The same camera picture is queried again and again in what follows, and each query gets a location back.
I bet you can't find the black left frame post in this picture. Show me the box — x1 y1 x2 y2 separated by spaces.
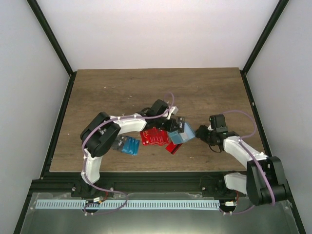
26 0 74 77

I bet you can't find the single red credit card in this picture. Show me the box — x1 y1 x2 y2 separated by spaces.
165 142 182 155

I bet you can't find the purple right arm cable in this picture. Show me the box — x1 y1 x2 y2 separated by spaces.
221 110 276 215

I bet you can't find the red credit card pile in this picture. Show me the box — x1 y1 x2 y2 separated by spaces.
140 127 169 146

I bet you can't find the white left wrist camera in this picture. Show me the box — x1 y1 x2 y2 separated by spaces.
166 106 178 119

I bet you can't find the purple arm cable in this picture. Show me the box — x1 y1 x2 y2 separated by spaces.
80 92 176 216
221 110 276 215

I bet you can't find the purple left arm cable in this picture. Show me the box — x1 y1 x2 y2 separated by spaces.
80 92 176 216

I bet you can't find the blue credit card pile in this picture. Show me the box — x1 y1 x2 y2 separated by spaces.
121 136 140 156

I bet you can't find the black right frame post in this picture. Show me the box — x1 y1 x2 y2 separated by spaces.
241 0 290 74

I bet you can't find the black VIP credit card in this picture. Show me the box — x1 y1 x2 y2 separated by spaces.
176 117 185 133

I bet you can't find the grey metal base plate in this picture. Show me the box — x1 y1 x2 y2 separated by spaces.
20 194 299 234

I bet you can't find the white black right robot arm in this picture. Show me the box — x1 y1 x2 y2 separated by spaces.
195 114 291 206

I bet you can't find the light blue slotted cable duct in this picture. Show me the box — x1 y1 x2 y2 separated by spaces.
35 199 220 210

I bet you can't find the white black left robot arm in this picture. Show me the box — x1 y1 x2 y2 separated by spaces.
80 99 178 197

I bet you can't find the black frame post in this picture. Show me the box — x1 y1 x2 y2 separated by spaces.
241 0 290 74
26 0 74 77

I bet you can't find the black front frame rail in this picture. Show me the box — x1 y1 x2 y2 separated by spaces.
29 171 233 198

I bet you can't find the blue card holder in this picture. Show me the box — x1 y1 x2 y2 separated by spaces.
168 122 195 145

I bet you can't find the black credit card pile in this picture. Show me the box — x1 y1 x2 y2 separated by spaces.
111 135 128 152

